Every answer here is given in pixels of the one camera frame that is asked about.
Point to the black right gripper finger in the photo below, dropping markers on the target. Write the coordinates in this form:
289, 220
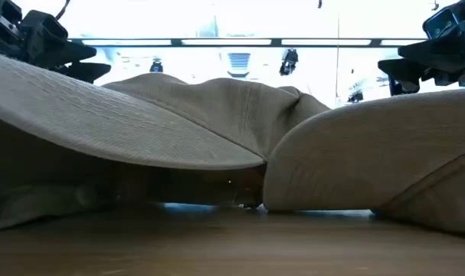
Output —
404, 74
443, 53

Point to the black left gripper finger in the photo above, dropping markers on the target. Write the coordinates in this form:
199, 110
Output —
88, 71
69, 53

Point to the beige cap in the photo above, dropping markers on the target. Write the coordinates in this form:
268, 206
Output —
370, 153
102, 126

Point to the black background device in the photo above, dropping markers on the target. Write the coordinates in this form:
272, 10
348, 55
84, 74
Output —
289, 61
156, 66

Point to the grey slatted vent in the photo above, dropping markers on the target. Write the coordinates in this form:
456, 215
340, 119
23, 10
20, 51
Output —
238, 64

